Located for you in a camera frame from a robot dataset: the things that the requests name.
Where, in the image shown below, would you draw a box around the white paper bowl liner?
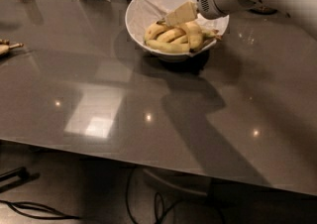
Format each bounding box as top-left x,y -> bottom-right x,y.
125,0 -> 218,62

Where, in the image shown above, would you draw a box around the left yellow banana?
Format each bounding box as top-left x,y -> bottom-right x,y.
144,23 -> 170,42

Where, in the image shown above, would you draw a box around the curved yellow banana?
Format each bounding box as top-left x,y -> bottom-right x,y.
156,18 -> 204,54

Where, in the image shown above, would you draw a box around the black floor cable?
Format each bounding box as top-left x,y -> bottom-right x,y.
0,198 -> 82,221
124,167 -> 229,224

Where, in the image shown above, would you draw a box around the black floor cable left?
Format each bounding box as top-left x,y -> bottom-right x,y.
0,198 -> 82,221

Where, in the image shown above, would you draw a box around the front yellow banana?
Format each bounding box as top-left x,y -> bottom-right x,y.
146,40 -> 190,54

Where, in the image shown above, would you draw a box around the glass jar of chickpeas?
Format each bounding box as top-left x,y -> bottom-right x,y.
251,6 -> 276,15

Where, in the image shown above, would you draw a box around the small inner yellow banana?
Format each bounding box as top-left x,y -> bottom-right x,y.
172,35 -> 188,44

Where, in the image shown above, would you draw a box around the middle yellow banana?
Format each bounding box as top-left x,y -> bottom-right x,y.
157,28 -> 185,43

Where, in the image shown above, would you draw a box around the white ceramic bowl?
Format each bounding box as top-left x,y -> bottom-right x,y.
125,0 -> 229,62

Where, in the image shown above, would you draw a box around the black floor cable centre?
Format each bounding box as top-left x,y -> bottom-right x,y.
124,167 -> 229,224

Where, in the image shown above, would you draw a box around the black metal floor bracket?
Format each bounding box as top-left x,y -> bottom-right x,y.
0,167 -> 40,193

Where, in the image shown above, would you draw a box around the round table base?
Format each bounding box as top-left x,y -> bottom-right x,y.
143,168 -> 211,199

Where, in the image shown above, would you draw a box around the right greenish banana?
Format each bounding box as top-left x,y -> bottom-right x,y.
202,29 -> 222,41

